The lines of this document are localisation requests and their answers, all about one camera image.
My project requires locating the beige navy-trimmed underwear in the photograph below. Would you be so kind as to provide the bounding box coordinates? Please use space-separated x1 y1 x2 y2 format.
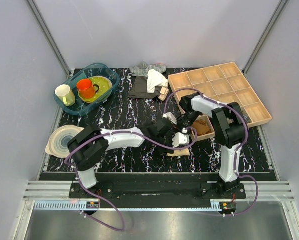
167 148 191 157

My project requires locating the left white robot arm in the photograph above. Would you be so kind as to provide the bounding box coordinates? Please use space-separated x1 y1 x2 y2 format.
67 118 175 198

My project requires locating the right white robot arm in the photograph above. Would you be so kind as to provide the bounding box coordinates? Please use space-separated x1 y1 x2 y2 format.
177 93 248 198

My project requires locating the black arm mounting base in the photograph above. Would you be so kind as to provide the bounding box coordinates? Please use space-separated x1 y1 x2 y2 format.
68 171 247 209

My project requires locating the rolled tan underwear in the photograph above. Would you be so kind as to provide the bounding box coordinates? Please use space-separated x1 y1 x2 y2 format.
192 120 212 136

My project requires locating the dark grey garment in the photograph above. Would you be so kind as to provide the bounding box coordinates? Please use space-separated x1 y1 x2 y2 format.
128 76 162 99

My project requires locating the black marble table mat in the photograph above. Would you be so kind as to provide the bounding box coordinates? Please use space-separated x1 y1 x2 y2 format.
52 68 277 181

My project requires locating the wooden compartment tray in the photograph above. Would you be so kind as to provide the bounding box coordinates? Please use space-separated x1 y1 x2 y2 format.
166 62 273 143

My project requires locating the white cloth garment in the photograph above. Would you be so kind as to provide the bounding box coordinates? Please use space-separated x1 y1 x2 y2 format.
147 69 168 94

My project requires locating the checked grey garment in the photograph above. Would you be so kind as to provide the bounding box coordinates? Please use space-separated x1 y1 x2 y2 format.
154 63 167 74

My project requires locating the grey striped garment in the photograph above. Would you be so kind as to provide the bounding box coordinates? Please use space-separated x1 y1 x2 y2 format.
129 62 157 77

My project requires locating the green dotted plate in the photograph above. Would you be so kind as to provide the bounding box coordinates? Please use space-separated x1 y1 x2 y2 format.
77 76 113 104

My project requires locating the orange mug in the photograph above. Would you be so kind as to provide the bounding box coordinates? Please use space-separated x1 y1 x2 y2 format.
76 78 100 99

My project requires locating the blue transparent plastic basin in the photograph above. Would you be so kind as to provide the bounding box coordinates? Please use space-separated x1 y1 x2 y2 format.
54 63 121 117

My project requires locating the beige round lid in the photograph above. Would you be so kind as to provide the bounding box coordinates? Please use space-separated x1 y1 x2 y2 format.
45 125 84 159

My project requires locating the cream yellow mug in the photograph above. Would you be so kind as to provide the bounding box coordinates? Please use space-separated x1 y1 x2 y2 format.
55 84 76 107

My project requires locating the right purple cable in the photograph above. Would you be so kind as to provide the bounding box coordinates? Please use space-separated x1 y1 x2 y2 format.
163 88 260 217

